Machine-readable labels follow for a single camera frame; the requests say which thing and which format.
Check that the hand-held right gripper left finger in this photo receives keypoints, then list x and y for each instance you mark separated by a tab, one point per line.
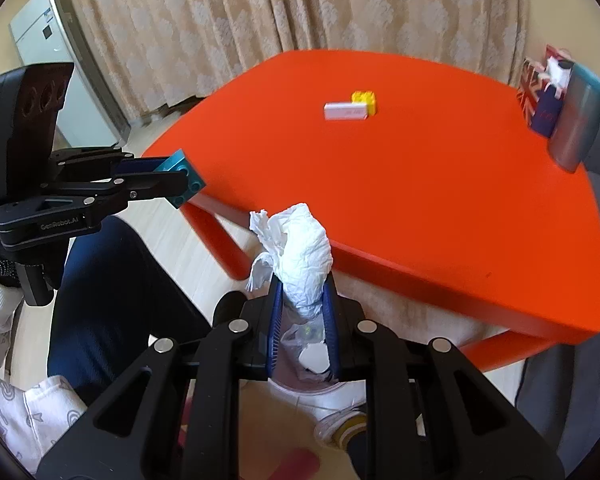
275	330

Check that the grey sofa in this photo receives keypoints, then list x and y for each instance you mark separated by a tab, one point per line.
580	385

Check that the yellow toy block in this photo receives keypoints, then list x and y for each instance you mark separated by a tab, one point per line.
365	97

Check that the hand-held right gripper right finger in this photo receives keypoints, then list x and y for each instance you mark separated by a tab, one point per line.
332	330

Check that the person's leg in dark trousers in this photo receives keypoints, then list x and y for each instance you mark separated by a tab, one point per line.
120	300

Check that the white tissue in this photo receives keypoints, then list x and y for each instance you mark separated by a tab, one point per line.
300	255

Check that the small white box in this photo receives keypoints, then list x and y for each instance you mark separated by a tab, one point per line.
345	111

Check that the person's left hand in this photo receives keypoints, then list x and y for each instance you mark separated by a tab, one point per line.
0	267

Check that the white standing air conditioner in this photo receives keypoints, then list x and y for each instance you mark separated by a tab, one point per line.
45	35

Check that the blue grey thermos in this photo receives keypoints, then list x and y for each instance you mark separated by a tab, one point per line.
575	125

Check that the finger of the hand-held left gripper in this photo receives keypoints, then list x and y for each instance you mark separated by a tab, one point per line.
145	187
90	162

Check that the person's foot in striped sock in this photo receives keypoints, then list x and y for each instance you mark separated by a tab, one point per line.
340	430

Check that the blue toy block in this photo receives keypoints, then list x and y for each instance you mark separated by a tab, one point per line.
180	162

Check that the flag print tissue box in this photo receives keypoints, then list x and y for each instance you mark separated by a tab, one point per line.
530	95

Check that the person's white patterned top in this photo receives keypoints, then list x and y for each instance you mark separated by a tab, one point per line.
35	420

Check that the beige patterned curtain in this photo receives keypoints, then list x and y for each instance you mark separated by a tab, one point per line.
230	20

